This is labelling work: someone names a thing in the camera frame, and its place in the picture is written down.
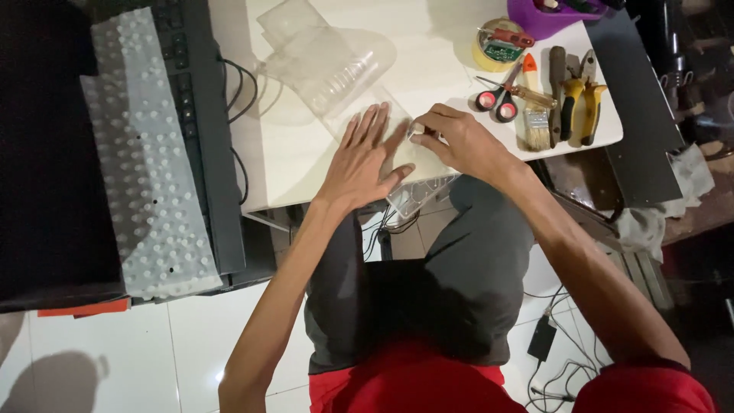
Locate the person's right hand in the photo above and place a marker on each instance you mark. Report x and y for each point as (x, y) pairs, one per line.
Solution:
(467, 143)

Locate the person's left hand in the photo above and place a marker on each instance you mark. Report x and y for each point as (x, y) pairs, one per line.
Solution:
(358, 172)

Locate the person's right fingers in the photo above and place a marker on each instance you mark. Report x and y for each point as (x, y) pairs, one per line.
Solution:
(436, 123)

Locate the small white tool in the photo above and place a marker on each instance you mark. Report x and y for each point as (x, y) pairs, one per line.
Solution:
(416, 129)

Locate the clear plastic blister sheet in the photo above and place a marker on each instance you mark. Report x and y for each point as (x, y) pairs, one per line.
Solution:
(421, 166)

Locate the red and black scissors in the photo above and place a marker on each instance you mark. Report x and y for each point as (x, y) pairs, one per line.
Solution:
(506, 106)

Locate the yellow tape roll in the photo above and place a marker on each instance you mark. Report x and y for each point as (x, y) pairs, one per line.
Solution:
(487, 57)

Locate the orange tipped paintbrush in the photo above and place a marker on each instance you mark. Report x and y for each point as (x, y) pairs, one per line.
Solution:
(537, 126)

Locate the red utility knife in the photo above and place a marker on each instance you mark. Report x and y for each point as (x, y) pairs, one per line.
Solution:
(513, 38)

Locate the clear cut plastic bottle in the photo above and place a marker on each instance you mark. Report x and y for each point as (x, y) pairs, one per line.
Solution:
(332, 57)

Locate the purple plastic container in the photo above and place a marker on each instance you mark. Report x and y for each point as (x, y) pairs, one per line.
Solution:
(545, 20)

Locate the brown wooden bench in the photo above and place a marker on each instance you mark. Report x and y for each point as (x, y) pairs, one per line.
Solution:
(579, 178)

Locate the grey shorts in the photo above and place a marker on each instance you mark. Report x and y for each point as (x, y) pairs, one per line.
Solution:
(459, 287)

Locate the black flat panel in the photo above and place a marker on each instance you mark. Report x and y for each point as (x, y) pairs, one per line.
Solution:
(636, 114)

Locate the black keyboard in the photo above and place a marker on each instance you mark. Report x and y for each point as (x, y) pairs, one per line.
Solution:
(212, 172)

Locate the white crumpled cloth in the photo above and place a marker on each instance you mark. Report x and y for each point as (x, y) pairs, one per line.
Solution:
(653, 221)

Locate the black power adapter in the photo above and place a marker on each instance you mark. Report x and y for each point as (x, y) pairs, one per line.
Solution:
(541, 338)

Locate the red shirt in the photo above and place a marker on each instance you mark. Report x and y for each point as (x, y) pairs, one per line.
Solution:
(413, 384)

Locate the dark clutter heap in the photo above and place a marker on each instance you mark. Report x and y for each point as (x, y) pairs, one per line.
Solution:
(694, 74)

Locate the translucent bumpy keyboard cover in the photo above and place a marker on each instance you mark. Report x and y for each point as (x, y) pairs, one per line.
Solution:
(143, 172)

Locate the black flat case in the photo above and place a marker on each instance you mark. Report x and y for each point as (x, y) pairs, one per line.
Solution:
(46, 172)

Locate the orange flat sheet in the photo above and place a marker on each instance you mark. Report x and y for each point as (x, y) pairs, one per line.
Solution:
(86, 308)

